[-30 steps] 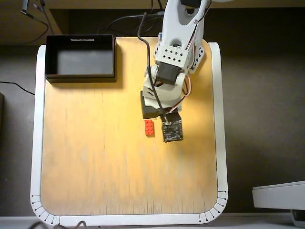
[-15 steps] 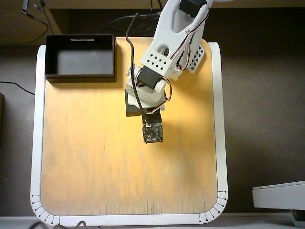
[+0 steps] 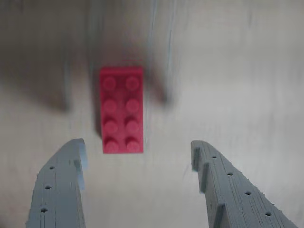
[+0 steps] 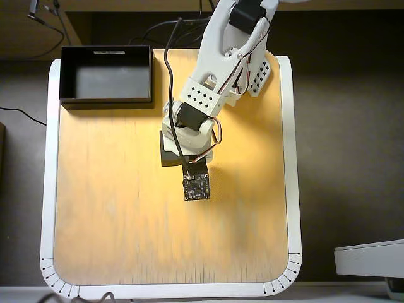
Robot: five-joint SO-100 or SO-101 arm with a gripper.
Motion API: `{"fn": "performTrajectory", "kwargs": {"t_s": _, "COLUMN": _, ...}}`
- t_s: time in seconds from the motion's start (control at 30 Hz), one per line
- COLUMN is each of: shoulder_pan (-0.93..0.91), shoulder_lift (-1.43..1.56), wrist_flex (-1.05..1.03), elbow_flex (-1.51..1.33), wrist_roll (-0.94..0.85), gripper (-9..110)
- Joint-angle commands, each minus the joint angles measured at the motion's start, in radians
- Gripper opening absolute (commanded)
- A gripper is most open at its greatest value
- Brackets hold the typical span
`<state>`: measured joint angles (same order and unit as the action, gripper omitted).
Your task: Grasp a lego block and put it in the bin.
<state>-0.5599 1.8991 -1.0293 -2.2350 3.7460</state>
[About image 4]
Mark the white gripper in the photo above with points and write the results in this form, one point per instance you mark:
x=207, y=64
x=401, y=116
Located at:
x=169, y=158

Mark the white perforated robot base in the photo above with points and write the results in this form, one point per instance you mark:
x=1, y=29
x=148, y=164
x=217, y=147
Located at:
x=260, y=77

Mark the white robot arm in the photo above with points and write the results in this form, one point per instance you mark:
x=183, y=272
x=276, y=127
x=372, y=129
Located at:
x=217, y=47

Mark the black rectangular bin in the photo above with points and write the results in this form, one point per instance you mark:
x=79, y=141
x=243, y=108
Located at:
x=104, y=85

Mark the dark brown box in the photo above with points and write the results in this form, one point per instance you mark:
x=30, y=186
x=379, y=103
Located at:
x=2, y=151

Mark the tan wooden desk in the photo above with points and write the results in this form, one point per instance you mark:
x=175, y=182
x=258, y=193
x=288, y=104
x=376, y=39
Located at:
x=15, y=38

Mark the white flat device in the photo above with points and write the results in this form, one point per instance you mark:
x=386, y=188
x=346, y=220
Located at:
x=369, y=259

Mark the black camera circuit board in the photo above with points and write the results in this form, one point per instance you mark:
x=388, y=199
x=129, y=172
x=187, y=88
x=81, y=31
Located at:
x=197, y=186

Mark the white table edge frame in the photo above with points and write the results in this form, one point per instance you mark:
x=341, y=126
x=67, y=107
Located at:
x=47, y=189

